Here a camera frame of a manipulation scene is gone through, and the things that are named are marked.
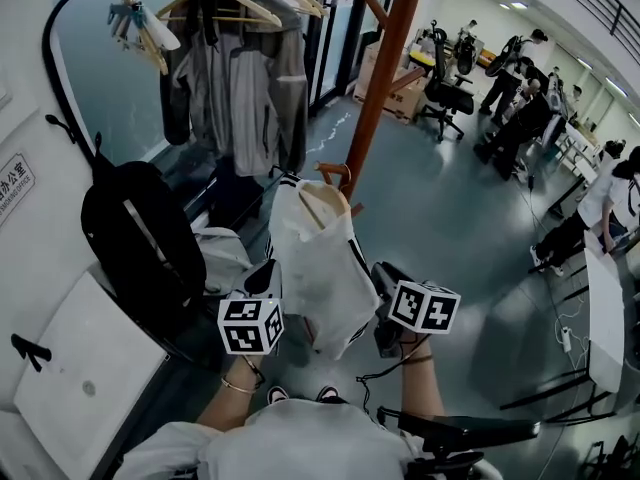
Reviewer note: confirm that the person's left shoe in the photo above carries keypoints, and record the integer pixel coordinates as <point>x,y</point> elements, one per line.
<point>277,394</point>

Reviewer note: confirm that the dark sink cabinet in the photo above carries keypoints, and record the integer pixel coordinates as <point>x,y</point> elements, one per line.
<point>165,393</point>

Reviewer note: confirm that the dark grey jacket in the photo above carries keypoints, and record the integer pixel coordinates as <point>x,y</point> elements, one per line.
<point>175,103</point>

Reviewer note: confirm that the orange wooden coat stand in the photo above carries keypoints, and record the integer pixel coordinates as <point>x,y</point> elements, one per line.
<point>380,83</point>

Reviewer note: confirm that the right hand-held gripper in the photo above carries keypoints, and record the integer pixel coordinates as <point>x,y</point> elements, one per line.
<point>425,310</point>

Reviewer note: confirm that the black garment rack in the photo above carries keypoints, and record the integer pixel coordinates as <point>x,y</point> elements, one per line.
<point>51,63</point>

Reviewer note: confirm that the person's right forearm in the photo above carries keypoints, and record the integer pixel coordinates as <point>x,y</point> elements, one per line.
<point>422,388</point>

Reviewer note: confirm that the long white table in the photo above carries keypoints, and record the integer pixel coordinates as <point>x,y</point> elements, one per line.
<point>580,140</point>

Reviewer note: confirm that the white garment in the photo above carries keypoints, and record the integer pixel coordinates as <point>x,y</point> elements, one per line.
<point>320,278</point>

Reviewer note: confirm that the person's shoe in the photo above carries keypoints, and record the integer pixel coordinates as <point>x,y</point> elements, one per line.
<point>277,394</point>
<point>327,393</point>

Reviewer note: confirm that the person's left forearm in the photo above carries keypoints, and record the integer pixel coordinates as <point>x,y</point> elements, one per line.
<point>230,403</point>

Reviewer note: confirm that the white table with black legs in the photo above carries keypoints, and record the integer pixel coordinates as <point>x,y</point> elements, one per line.
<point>605,308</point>

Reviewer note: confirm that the person's right shoe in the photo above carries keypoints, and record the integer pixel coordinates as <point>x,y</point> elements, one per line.
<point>327,393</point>

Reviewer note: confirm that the white sink basin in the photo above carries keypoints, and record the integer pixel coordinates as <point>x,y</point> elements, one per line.
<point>100,348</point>

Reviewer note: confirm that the no smoking sign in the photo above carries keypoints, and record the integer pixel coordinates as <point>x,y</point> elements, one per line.
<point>17,183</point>

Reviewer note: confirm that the white power strip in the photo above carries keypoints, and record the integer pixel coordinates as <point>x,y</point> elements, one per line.
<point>566,339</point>

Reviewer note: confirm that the black backpack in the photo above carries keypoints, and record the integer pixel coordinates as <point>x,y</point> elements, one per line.
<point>135,238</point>

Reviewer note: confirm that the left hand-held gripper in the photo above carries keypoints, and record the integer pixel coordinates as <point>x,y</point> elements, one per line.
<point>245,328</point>

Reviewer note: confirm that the yellow container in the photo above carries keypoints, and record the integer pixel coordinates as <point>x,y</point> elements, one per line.
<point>422,58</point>

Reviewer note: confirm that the black metal railing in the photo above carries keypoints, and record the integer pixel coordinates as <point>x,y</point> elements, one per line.
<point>616,18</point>

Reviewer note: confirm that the black faucet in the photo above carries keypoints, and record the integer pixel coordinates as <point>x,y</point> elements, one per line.
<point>32,353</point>

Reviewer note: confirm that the black office chair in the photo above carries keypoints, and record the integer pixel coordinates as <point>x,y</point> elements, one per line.
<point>447,98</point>

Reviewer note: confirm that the black worn rig bar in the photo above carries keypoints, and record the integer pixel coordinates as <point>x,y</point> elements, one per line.
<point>465,430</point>

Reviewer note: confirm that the black framed glass door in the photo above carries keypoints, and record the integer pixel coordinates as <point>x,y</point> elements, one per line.
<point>317,68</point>

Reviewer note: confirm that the ceiling light panel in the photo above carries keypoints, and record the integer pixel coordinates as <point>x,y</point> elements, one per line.
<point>515,5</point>

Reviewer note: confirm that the person's white shirt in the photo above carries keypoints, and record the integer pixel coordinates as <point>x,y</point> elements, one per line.
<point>300,443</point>

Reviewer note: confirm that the light grey bag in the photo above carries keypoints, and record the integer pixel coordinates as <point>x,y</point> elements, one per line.
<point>222,258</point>

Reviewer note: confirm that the plain cardboard box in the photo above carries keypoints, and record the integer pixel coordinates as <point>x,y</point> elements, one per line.
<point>365,68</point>

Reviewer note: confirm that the printed cardboard box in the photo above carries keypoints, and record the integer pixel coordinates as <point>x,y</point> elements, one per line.
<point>400,103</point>

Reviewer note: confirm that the brown wrist band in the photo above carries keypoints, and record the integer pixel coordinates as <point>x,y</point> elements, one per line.
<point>419,359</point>

